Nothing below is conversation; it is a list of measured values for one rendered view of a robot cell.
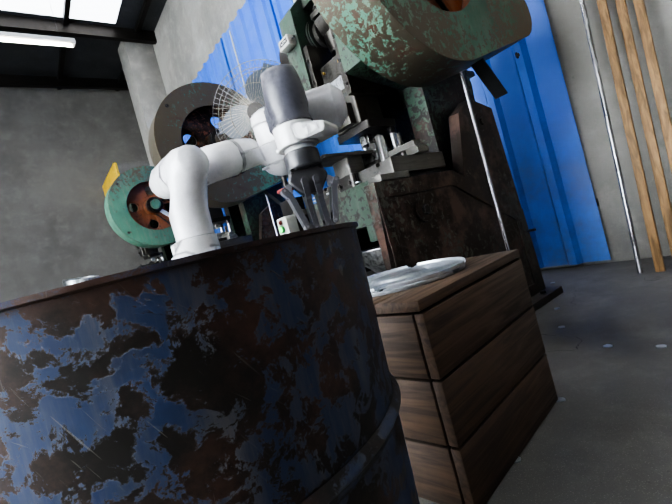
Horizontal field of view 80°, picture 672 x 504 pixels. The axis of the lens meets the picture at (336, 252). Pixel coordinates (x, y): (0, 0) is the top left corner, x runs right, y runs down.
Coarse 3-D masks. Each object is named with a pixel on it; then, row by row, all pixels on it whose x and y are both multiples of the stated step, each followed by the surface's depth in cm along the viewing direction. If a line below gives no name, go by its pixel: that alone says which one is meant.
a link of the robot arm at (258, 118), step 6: (258, 114) 124; (252, 120) 126; (258, 120) 124; (264, 120) 123; (252, 126) 127; (258, 126) 125; (264, 126) 124; (258, 132) 126; (264, 132) 125; (258, 138) 127; (264, 138) 125; (270, 138) 125; (258, 144) 128; (264, 144) 126
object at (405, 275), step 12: (420, 264) 100; (432, 264) 94; (444, 264) 88; (456, 264) 78; (372, 276) 102; (384, 276) 91; (396, 276) 85; (408, 276) 82; (420, 276) 79; (432, 276) 74; (372, 288) 81
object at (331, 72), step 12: (336, 60) 154; (324, 72) 160; (336, 72) 155; (324, 84) 162; (336, 84) 156; (348, 96) 153; (360, 96) 153; (372, 96) 157; (348, 108) 151; (360, 108) 152; (372, 108) 156; (348, 120) 152; (360, 120) 151
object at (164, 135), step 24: (168, 96) 250; (192, 96) 259; (216, 96) 268; (168, 120) 248; (192, 120) 264; (168, 144) 246; (192, 144) 283; (216, 192) 259; (240, 192) 269; (264, 192) 290; (216, 216) 298; (240, 216) 327; (264, 216) 299; (240, 240) 290
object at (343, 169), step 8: (344, 152) 144; (352, 152) 146; (360, 152) 149; (368, 152) 151; (328, 160) 145; (336, 160) 149; (344, 160) 149; (352, 160) 149; (360, 160) 151; (336, 168) 153; (344, 168) 150; (352, 168) 148; (360, 168) 150; (344, 176) 151; (352, 176) 148; (344, 184) 152; (352, 184) 148
